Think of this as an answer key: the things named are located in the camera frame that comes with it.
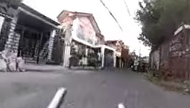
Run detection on pink two-storey house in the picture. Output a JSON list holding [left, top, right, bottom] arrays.
[[52, 8, 121, 73]]

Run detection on row of houses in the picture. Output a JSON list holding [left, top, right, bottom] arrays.
[[102, 38, 152, 74]]

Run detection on grey asphalt road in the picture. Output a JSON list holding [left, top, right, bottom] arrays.
[[0, 57, 190, 108]]

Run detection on grey house with porch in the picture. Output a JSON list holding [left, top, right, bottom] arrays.
[[0, 0, 66, 71]]

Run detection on large green tree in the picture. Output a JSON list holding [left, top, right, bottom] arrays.
[[132, 0, 190, 53]]

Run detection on pile of sacks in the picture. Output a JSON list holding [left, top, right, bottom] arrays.
[[0, 49, 29, 74]]

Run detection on overhead wires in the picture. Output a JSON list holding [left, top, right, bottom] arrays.
[[85, 0, 134, 33]]

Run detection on dark red wall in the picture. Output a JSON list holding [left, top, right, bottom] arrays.
[[147, 20, 190, 82]]

